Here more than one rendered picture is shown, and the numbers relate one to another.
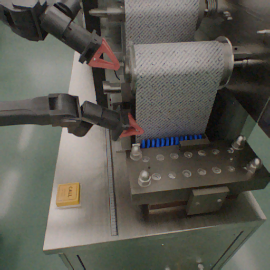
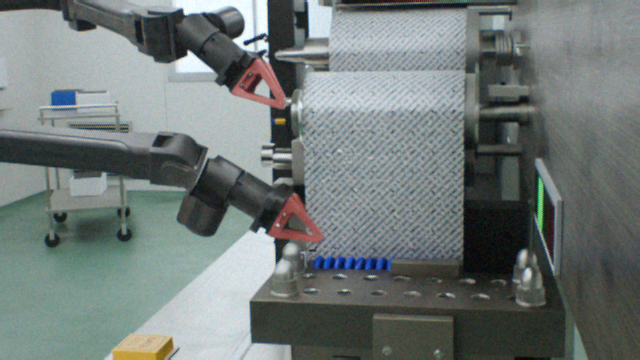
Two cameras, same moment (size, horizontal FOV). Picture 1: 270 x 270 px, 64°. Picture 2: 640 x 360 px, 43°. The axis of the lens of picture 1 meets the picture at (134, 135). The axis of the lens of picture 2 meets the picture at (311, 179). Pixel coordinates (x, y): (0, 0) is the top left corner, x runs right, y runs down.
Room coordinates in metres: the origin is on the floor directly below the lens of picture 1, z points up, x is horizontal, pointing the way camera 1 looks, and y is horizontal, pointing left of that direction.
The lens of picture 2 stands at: (-0.65, -0.41, 1.37)
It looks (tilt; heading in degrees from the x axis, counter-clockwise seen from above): 10 degrees down; 19
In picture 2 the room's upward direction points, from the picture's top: 1 degrees counter-clockwise
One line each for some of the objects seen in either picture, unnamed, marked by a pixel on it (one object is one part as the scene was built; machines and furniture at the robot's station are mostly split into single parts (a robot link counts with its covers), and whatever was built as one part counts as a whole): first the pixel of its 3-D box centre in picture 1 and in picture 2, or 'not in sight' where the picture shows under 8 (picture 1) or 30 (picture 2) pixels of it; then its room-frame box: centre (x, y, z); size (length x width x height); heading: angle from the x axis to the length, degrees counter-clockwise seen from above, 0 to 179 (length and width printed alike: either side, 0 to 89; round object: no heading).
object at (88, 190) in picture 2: not in sight; (86, 163); (4.37, 3.03, 0.51); 0.91 x 0.58 x 1.02; 32
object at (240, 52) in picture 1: (237, 51); (507, 89); (0.61, -0.29, 1.28); 0.06 x 0.05 x 0.02; 98
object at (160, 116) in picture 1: (173, 119); (383, 213); (0.52, -0.12, 1.10); 0.23 x 0.01 x 0.18; 98
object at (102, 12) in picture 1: (98, 12); (291, 55); (0.80, 0.12, 1.33); 0.06 x 0.03 x 0.03; 98
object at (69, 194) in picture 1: (68, 194); (143, 349); (0.38, 0.21, 0.91); 0.07 x 0.07 x 0.02; 8
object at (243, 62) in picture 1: (231, 63); (502, 111); (0.61, -0.28, 1.25); 0.07 x 0.04 x 0.04; 98
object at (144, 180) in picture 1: (144, 176); (283, 276); (0.34, -0.03, 1.05); 0.04 x 0.04 x 0.04
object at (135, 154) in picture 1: (136, 151); (291, 257); (0.44, 0.00, 1.05); 0.04 x 0.04 x 0.04
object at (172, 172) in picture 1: (193, 169); (406, 307); (0.41, -0.18, 1.00); 0.40 x 0.16 x 0.06; 98
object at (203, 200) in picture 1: (206, 201); (413, 359); (0.32, -0.21, 0.96); 0.10 x 0.03 x 0.11; 98
